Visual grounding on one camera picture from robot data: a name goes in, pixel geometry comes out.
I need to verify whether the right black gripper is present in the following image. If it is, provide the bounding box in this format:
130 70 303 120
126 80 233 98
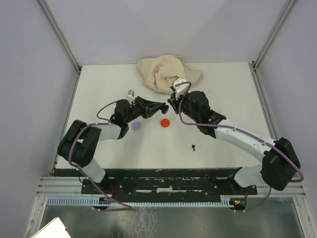
168 89 200 122

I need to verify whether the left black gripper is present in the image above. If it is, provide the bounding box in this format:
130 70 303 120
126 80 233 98
125 96 162 123

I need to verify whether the red charging case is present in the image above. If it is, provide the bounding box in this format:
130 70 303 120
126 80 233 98
160 119 170 128

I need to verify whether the purple charging case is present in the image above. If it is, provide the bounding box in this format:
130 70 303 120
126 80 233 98
131 121 142 131

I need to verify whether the black charging case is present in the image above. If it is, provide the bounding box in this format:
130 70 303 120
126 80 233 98
161 105 169 115

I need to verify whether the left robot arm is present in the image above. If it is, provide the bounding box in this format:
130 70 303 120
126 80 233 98
57 97 169 193

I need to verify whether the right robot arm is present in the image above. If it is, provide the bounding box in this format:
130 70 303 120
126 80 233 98
167 91 301 194

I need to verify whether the beige crumpled cloth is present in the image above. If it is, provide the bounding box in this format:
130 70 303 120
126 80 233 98
136 55 203 95

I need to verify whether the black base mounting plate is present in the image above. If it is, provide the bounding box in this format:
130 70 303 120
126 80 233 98
80 169 258 203

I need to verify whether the white paper sheet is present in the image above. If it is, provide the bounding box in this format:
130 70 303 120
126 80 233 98
32 217 71 238

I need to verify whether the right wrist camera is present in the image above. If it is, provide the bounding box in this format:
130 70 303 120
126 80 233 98
171 77 191 99

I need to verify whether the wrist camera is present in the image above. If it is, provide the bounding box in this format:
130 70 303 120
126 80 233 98
126 90 135 102
171 77 191 99

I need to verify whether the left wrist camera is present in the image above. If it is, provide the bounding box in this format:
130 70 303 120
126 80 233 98
126 90 135 102

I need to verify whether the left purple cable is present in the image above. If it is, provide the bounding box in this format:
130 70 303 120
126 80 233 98
68 100 133 213

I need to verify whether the purple cable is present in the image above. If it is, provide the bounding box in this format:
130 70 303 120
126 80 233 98
68 100 133 213
172 81 305 214

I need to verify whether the right aluminium frame post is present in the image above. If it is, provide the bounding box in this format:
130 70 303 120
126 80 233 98
252 0 298 71

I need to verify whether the aluminium frame post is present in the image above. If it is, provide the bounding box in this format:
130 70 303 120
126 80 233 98
252 0 298 71
36 0 82 72

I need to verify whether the left aluminium frame post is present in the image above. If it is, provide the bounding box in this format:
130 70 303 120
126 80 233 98
36 0 82 72

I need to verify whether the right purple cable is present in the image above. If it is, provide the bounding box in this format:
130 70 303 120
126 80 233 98
172 81 305 214

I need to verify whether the blue cable duct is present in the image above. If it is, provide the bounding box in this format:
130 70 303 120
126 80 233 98
47 196 233 208

